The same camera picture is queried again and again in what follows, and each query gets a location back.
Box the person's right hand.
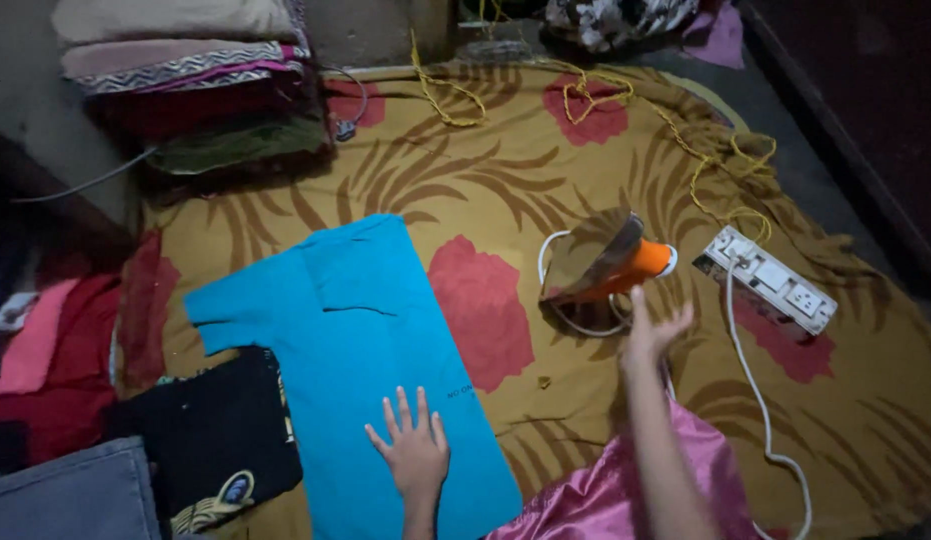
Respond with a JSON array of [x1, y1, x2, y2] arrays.
[[621, 285, 695, 376]]

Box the person's left hand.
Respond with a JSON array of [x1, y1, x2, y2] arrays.
[[364, 386, 451, 500]]

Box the blue t-shirt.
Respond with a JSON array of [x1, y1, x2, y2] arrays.
[[184, 213, 524, 540]]

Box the orange clothes iron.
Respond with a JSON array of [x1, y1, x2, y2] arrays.
[[539, 210, 678, 307]]

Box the white power strip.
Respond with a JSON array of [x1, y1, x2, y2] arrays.
[[692, 225, 839, 336]]

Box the pink satin garment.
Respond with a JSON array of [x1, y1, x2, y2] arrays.
[[486, 397, 766, 540]]

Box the black peacock print cloth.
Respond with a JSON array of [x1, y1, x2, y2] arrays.
[[105, 346, 305, 535]]

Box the mustard floral bedsheet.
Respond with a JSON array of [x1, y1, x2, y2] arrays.
[[116, 60, 931, 540]]

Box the red sheer cloth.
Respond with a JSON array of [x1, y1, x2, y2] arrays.
[[116, 231, 183, 391]]

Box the purple cloth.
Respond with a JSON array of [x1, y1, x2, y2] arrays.
[[679, 0, 745, 70]]

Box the dark wooden furniture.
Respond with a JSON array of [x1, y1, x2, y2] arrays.
[[739, 0, 931, 301]]

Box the black white patterned cloth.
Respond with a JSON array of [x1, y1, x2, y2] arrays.
[[544, 0, 699, 54]]

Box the grey cloth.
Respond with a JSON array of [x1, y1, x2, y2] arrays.
[[0, 437, 162, 540]]

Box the pink cloth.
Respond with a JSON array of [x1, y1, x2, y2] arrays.
[[0, 279, 80, 397]]

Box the stack of folded clothes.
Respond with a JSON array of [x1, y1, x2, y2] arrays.
[[51, 0, 335, 177]]

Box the white iron power cord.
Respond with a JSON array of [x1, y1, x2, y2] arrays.
[[537, 229, 813, 540]]

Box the thin white cable with plug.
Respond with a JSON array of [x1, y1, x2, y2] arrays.
[[319, 66, 369, 144]]

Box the yellow twisted cord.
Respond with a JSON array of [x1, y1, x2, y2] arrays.
[[409, 0, 777, 241]]

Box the grey cable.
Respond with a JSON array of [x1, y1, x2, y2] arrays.
[[11, 146, 159, 205]]

